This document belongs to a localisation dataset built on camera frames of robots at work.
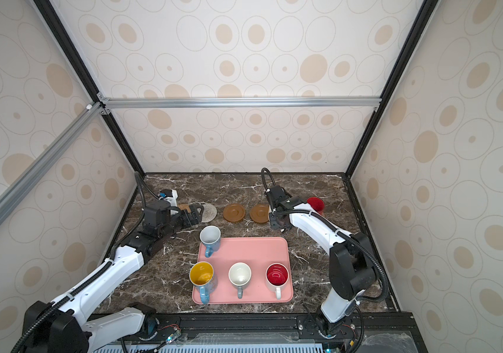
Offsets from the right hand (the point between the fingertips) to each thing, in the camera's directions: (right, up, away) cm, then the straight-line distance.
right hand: (282, 221), depth 90 cm
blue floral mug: (-29, -6, 0) cm, 30 cm away
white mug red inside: (-3, -21, -6) cm, 22 cm away
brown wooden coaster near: (-21, +2, +14) cm, 25 cm away
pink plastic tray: (-16, -14, 0) cm, 21 cm away
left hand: (-31, +6, -10) cm, 33 cm away
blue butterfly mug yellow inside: (-31, -20, -7) cm, 38 cm away
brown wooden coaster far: (-9, +2, +13) cm, 16 cm away
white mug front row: (-17, -20, -7) cm, 27 cm away
